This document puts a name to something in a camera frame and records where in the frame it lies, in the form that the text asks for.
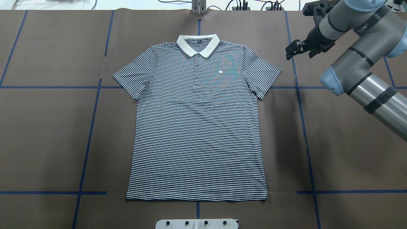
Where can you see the striped polo shirt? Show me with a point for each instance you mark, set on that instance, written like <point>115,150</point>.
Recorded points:
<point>197,133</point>

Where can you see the aluminium frame post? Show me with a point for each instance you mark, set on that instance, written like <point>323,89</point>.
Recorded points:
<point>198,7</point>

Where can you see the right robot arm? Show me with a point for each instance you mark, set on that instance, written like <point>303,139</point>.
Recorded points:
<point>381,34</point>

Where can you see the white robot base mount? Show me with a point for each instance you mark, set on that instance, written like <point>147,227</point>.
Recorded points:
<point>197,224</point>

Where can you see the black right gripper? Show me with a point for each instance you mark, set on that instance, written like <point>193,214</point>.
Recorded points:
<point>314,39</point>

